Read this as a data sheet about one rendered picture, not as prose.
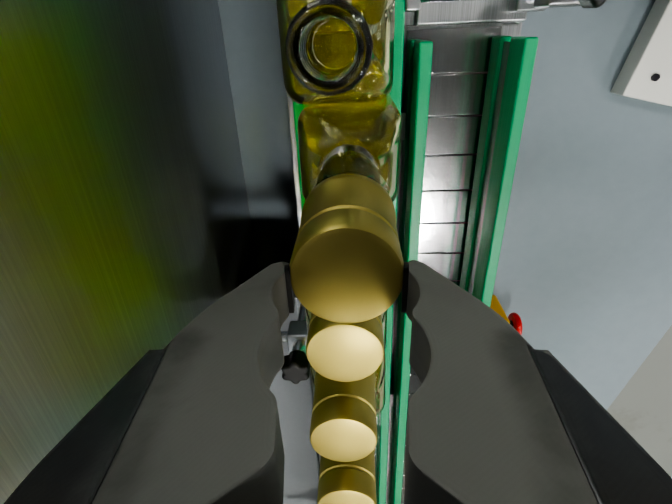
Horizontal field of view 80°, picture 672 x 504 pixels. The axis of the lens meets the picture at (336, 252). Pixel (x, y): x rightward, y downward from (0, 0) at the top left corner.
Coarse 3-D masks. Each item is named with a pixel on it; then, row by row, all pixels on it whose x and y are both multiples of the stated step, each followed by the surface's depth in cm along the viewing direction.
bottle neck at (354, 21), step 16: (320, 0) 13; (336, 0) 13; (304, 16) 13; (320, 16) 13; (336, 16) 13; (352, 16) 13; (288, 32) 13; (304, 32) 13; (368, 32) 13; (288, 48) 14; (304, 48) 15; (368, 48) 13; (304, 64) 14; (320, 64) 18; (352, 64) 14; (368, 64) 14; (304, 80) 14; (320, 80) 14; (336, 80) 14; (352, 80) 14
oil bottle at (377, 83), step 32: (288, 0) 18; (352, 0) 17; (384, 0) 18; (320, 32) 20; (352, 32) 20; (384, 32) 18; (288, 64) 19; (384, 64) 19; (288, 96) 22; (320, 96) 19; (352, 96) 19; (384, 96) 21
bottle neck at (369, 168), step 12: (348, 144) 20; (336, 156) 19; (348, 156) 18; (360, 156) 18; (372, 156) 20; (324, 168) 18; (336, 168) 17; (348, 168) 16; (360, 168) 17; (372, 168) 18
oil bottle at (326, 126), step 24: (312, 120) 21; (336, 120) 20; (360, 120) 20; (384, 120) 20; (312, 144) 20; (336, 144) 20; (360, 144) 20; (384, 144) 20; (312, 168) 21; (384, 168) 21
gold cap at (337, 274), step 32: (320, 192) 14; (352, 192) 13; (384, 192) 14; (320, 224) 11; (352, 224) 11; (384, 224) 12; (320, 256) 11; (352, 256) 11; (384, 256) 11; (320, 288) 12; (352, 288) 12; (384, 288) 12; (352, 320) 12
